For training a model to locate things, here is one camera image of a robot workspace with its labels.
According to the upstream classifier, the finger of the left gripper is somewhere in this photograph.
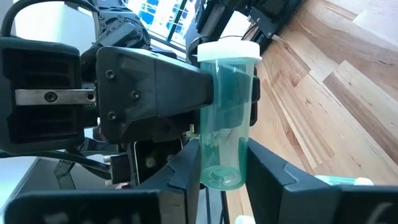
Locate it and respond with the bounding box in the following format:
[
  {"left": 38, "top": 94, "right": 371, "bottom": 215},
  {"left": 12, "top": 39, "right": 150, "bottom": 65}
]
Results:
[
  {"left": 95, "top": 45, "right": 216, "bottom": 144},
  {"left": 248, "top": 75, "right": 261, "bottom": 127}
]

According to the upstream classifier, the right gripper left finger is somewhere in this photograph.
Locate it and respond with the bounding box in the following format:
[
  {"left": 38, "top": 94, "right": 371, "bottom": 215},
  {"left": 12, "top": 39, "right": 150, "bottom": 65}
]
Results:
[{"left": 136, "top": 139, "right": 203, "bottom": 224}]

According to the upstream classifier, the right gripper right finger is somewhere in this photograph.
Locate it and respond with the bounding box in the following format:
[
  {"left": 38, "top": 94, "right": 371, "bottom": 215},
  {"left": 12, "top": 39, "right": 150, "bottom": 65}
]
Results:
[{"left": 245, "top": 138, "right": 343, "bottom": 224}]

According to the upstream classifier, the green pill bottle white cap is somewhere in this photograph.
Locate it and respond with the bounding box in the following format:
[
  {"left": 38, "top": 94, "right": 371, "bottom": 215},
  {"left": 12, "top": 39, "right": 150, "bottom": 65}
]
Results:
[
  {"left": 197, "top": 39, "right": 262, "bottom": 191},
  {"left": 313, "top": 174, "right": 375, "bottom": 187}
]

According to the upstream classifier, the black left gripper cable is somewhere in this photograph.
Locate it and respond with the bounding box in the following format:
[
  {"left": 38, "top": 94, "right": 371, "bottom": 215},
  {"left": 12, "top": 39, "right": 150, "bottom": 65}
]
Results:
[{"left": 0, "top": 0, "right": 99, "bottom": 38}]

